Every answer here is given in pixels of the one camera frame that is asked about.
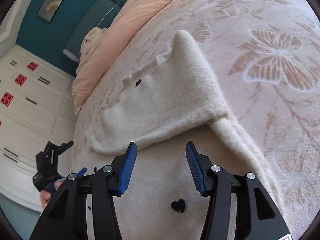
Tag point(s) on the white wardrobe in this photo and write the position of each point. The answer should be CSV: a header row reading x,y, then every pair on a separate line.
x,y
36,107

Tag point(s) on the pink butterfly bedspread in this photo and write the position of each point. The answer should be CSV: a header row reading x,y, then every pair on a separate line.
x,y
265,55

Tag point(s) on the cream sweater with black hearts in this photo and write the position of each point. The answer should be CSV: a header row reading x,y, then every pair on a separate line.
x,y
171,100

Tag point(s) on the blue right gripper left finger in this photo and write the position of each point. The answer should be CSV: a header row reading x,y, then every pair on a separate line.
x,y
127,165

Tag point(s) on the peach duvet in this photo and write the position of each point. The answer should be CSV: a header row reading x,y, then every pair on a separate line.
x,y
133,15

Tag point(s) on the cream plush pillow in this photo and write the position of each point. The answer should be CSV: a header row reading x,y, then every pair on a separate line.
x,y
91,38

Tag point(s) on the person left hand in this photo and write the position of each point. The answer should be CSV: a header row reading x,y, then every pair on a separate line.
x,y
45,197

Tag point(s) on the teal upholstered headboard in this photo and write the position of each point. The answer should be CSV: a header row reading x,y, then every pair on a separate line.
x,y
101,14

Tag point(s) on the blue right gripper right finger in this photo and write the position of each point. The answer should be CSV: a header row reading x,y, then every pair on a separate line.
x,y
198,164

